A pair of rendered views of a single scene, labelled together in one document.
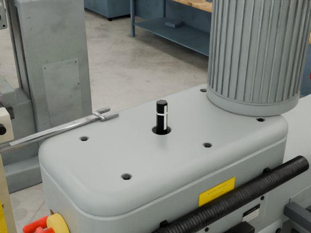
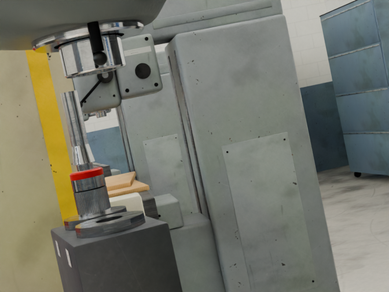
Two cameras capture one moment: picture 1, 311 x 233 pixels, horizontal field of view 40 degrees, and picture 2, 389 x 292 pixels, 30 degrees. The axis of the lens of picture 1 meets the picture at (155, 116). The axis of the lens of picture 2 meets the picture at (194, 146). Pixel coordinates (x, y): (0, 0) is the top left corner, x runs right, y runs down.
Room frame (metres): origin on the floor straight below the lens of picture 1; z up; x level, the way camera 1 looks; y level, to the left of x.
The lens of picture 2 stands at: (0.23, -0.30, 1.24)
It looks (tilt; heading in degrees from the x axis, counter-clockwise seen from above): 3 degrees down; 24
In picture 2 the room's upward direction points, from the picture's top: 12 degrees counter-clockwise
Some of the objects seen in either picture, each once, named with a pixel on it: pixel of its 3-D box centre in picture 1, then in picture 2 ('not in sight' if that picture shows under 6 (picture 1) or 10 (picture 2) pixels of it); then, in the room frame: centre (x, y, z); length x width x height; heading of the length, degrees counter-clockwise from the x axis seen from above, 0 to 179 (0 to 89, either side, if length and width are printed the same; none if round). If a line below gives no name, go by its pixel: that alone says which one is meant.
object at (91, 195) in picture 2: not in sight; (91, 195); (1.09, 0.26, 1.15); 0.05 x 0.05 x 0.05
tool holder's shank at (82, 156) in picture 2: not in sight; (77, 131); (1.09, 0.26, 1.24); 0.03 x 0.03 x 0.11
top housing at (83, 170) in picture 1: (167, 161); not in sight; (0.72, -0.02, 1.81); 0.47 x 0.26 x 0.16; 126
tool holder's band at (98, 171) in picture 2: not in sight; (86, 173); (1.09, 0.26, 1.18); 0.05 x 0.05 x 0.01
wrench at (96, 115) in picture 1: (59, 129); not in sight; (0.70, 0.18, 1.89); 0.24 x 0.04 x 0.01; 128
